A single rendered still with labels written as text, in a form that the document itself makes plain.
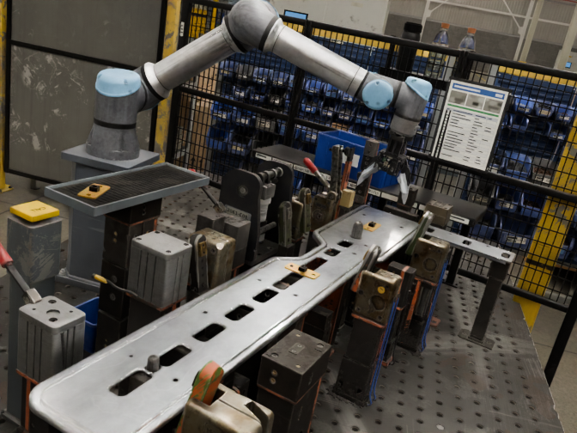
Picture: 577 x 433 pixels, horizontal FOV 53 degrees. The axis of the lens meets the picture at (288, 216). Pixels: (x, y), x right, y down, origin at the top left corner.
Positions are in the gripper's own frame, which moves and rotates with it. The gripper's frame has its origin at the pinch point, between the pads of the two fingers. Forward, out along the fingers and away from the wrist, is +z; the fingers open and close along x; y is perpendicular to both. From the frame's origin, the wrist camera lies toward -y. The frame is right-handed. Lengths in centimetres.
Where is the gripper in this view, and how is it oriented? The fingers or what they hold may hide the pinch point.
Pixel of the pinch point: (380, 194)
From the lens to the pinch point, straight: 177.3
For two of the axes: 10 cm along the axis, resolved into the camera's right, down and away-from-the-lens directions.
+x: 8.8, 3.8, -2.8
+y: -3.9, 2.3, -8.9
